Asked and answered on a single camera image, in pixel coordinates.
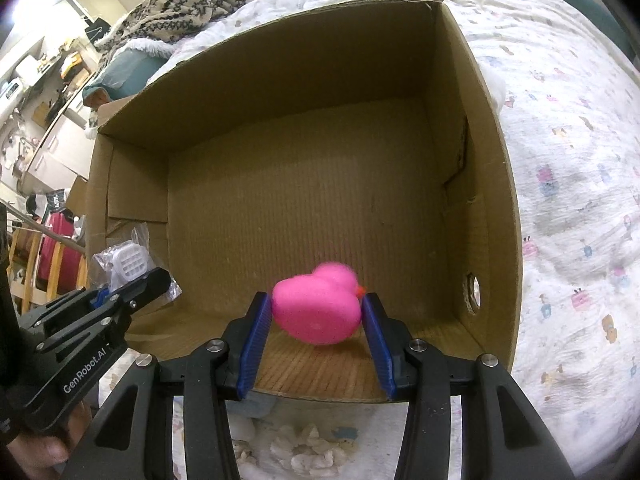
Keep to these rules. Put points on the pink rubber duck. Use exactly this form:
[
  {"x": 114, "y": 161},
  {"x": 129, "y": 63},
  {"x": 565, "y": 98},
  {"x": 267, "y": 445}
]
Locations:
[{"x": 315, "y": 310}]

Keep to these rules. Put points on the white kitchen base cabinet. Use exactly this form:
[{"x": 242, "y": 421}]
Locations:
[{"x": 60, "y": 135}]

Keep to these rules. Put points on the black and white cloth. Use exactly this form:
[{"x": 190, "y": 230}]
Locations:
[{"x": 47, "y": 201}]

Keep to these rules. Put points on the person's left hand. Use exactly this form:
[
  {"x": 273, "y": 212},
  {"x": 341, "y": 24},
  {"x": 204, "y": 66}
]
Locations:
[{"x": 45, "y": 457}]

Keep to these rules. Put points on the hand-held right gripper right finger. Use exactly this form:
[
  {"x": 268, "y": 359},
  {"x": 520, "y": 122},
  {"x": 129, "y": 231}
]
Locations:
[{"x": 380, "y": 345}]

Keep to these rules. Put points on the clear plastic packet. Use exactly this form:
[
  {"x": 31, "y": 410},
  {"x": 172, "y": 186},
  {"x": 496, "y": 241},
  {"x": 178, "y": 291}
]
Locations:
[{"x": 127, "y": 260}]

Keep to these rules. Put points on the thin metal pole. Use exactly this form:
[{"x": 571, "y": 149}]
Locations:
[{"x": 45, "y": 229}]

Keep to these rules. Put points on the brown cardboard box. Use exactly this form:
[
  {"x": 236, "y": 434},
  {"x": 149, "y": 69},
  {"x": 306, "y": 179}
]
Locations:
[{"x": 310, "y": 185}]

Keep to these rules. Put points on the small cardboard floor box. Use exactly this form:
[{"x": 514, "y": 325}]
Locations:
[{"x": 77, "y": 200}]

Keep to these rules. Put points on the white fluffy cloth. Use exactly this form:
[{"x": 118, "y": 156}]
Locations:
[{"x": 495, "y": 85}]

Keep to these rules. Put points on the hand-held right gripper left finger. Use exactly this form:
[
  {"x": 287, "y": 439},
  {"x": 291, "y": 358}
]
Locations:
[{"x": 255, "y": 345}]

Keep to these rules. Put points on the white water heater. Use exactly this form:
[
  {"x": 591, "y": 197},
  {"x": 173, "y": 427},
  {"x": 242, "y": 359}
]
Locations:
[{"x": 10, "y": 91}]

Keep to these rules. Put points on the pink suitcase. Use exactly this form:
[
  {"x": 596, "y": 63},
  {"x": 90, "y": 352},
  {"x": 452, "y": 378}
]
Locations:
[{"x": 55, "y": 240}]

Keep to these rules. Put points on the printed white bed quilt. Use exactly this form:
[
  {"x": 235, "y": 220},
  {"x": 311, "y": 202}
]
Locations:
[{"x": 575, "y": 160}]

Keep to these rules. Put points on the teal pillow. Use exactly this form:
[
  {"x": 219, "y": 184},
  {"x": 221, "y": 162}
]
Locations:
[{"x": 125, "y": 67}]

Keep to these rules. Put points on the wooden chair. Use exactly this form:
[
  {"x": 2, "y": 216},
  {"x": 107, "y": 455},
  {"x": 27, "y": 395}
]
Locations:
[{"x": 30, "y": 270}]

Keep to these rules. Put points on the patterned knit blanket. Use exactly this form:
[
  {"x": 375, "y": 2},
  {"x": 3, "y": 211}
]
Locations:
[{"x": 175, "y": 10}]

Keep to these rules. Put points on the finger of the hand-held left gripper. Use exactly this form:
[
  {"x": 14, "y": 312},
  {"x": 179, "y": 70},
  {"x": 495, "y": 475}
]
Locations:
[
  {"x": 145, "y": 285},
  {"x": 99, "y": 299}
]

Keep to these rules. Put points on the black hanging garment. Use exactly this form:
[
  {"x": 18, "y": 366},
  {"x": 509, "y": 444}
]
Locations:
[{"x": 97, "y": 30}]

